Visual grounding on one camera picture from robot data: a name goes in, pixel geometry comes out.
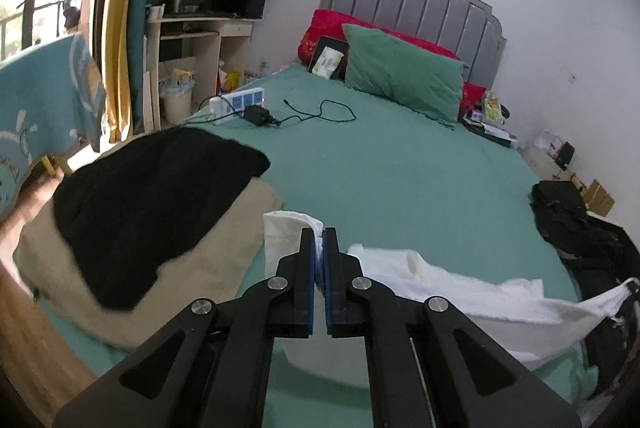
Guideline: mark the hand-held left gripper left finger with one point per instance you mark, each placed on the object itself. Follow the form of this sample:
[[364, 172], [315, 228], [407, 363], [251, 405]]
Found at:
[[313, 298]]

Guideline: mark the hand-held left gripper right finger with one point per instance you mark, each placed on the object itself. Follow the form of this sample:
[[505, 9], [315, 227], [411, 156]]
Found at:
[[326, 303]]

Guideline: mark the white hooded jacket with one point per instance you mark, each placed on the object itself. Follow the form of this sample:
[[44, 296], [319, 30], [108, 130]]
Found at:
[[450, 293]]

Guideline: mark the bed with green sheet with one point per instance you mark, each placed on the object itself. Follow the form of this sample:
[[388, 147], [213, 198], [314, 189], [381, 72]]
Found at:
[[390, 168]]

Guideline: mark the black folded garment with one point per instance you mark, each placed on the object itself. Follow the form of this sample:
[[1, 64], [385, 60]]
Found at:
[[150, 208]]

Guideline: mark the white power strip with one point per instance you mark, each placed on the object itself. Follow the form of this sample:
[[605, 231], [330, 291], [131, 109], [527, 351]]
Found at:
[[235, 103]]

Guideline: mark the yellow bottle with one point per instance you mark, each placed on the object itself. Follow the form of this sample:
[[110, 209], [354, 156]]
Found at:
[[232, 81]]

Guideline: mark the white trash bin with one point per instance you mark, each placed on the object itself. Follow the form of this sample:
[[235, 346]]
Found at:
[[176, 106]]

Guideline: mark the white wipes packet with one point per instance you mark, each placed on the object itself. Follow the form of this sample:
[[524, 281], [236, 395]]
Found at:
[[327, 61]]

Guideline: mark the green pillow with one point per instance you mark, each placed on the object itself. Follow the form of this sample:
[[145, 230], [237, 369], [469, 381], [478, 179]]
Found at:
[[400, 68]]

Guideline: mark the white nightstand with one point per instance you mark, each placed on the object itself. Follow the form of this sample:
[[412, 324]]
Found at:
[[537, 163]]

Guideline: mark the small red pillow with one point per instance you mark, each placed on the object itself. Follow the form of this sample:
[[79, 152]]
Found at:
[[472, 96]]

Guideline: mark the beige folded garment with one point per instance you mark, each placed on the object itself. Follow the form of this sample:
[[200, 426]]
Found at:
[[60, 268]]

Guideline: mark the green snack package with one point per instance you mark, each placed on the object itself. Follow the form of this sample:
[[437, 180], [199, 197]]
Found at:
[[491, 108]]

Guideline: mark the black tablet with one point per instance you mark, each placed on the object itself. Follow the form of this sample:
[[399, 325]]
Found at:
[[327, 42]]

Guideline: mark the black jacket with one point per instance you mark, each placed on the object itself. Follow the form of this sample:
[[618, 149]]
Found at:
[[570, 218]]

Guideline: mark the large red pillow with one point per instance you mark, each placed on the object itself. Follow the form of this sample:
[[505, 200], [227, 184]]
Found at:
[[325, 26]]

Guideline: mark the white box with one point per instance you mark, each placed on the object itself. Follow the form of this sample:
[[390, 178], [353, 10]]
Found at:
[[547, 143]]

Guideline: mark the light wooden computer desk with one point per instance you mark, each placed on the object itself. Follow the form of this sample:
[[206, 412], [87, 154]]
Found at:
[[235, 31]]

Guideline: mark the black speaker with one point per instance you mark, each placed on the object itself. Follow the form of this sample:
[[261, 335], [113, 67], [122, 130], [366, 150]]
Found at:
[[566, 155]]

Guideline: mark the cardboard boxes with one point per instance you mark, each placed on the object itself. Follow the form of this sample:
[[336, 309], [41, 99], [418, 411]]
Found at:
[[597, 198]]

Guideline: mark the wooden chair leg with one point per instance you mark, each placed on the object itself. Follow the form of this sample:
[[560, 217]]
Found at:
[[52, 166]]

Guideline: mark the dark crumpled garment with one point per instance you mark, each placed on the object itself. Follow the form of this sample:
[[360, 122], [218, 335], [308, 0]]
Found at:
[[617, 338]]

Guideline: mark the grey padded headboard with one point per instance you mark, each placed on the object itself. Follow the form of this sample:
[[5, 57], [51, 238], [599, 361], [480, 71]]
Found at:
[[415, 3]]

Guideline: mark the steel tumbler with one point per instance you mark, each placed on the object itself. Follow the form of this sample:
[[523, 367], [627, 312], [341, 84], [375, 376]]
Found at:
[[177, 3]]

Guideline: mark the white mug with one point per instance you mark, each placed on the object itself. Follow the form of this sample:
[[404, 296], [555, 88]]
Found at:
[[156, 12]]

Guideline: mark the yellow curtain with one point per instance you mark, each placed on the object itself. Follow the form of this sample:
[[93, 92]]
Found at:
[[122, 33]]

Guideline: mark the blue printed blanket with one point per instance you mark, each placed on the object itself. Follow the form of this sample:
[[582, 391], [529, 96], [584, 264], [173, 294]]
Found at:
[[45, 98]]

